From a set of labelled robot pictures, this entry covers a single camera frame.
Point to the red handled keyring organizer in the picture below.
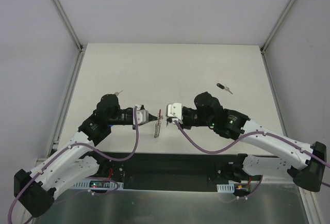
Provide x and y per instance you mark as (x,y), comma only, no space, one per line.
(158,124)

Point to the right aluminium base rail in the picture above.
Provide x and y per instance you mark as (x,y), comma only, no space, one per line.
(267,179)

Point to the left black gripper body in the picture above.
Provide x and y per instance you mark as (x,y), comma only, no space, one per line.
(149,117)

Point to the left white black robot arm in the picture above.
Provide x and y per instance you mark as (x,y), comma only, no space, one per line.
(38,188)

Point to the aluminium frame post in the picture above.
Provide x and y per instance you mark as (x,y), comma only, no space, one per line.
(278,24)
(67,24)

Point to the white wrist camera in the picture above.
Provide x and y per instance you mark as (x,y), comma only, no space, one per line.
(140,115)
(174,112)

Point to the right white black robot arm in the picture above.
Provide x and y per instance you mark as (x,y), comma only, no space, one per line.
(303,162)

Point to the left white cable duct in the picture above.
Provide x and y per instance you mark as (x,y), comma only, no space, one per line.
(97,185)

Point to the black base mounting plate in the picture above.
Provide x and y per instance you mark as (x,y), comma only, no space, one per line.
(172,172)

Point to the right aluminium frame post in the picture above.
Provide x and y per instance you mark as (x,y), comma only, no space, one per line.
(278,24)

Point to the left aluminium frame post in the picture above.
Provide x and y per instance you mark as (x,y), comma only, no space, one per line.
(67,24)

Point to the white cable duct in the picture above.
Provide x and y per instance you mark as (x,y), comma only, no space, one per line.
(97,185)
(226,188)

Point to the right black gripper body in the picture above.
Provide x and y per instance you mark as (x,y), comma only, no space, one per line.
(179,123)

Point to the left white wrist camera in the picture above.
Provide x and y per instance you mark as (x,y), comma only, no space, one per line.
(140,115)

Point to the black tag key right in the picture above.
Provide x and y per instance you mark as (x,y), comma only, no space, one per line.
(224,88)

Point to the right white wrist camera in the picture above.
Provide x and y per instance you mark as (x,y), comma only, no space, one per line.
(174,112)

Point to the right white cable duct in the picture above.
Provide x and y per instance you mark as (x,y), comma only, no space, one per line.
(226,188)

